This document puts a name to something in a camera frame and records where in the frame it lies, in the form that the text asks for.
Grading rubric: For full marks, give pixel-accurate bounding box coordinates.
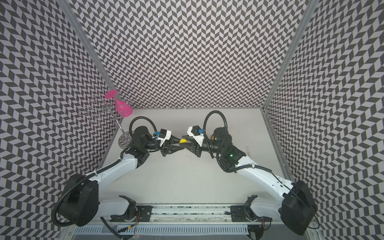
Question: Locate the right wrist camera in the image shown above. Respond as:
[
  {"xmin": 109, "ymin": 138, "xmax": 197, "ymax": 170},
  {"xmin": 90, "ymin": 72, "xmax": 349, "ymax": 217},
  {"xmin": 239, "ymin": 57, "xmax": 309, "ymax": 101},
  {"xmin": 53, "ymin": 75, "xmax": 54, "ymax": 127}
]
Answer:
[{"xmin": 187, "ymin": 126, "xmax": 205, "ymax": 147}]

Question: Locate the pink plastic wine glass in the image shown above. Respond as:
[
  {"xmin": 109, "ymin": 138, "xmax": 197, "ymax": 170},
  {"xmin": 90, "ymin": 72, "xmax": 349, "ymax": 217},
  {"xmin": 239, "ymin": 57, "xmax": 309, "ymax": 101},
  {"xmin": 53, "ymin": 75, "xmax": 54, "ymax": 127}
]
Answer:
[{"xmin": 105, "ymin": 90, "xmax": 134, "ymax": 118}]

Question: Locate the chrome wire glass rack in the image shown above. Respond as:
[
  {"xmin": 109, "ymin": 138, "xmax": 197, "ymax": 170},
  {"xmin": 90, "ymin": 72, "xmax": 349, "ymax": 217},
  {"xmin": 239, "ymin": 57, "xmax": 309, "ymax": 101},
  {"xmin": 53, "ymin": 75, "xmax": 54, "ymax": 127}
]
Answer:
[{"xmin": 77, "ymin": 97, "xmax": 132, "ymax": 149}]

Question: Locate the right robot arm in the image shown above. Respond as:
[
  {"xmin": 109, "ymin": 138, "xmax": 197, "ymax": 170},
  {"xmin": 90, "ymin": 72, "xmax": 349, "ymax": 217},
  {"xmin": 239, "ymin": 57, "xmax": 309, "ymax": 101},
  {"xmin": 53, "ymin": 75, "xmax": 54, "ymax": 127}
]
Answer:
[{"xmin": 179, "ymin": 110, "xmax": 319, "ymax": 236}]

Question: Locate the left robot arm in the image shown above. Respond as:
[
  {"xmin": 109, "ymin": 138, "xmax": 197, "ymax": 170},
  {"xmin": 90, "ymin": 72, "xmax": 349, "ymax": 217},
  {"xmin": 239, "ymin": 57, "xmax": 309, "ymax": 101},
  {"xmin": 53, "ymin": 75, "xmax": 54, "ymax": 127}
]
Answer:
[{"xmin": 51, "ymin": 116, "xmax": 185, "ymax": 227}]

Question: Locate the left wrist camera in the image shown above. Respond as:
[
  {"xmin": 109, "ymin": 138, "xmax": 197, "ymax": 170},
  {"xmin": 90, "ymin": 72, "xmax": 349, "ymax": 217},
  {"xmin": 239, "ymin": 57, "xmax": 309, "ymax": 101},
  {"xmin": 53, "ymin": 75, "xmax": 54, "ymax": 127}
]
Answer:
[{"xmin": 153, "ymin": 129, "xmax": 172, "ymax": 147}]

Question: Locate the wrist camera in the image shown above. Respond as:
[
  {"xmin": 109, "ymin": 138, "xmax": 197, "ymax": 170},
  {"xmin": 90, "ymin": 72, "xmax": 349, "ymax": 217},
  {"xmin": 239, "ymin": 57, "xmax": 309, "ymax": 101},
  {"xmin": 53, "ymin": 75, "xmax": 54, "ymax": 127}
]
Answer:
[
  {"xmin": 187, "ymin": 126, "xmax": 205, "ymax": 147},
  {"xmin": 153, "ymin": 129, "xmax": 172, "ymax": 147}
]

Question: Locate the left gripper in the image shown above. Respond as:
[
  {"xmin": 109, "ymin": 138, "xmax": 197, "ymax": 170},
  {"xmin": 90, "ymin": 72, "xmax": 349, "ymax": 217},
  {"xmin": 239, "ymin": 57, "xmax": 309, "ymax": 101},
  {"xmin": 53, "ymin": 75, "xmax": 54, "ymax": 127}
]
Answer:
[{"xmin": 144, "ymin": 134, "xmax": 186, "ymax": 157}]

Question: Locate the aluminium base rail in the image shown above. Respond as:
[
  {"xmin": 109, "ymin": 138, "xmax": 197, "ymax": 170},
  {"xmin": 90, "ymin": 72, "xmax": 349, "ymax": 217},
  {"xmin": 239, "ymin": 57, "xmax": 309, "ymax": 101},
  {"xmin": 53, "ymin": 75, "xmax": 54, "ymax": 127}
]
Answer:
[{"xmin": 68, "ymin": 203, "xmax": 319, "ymax": 226}]

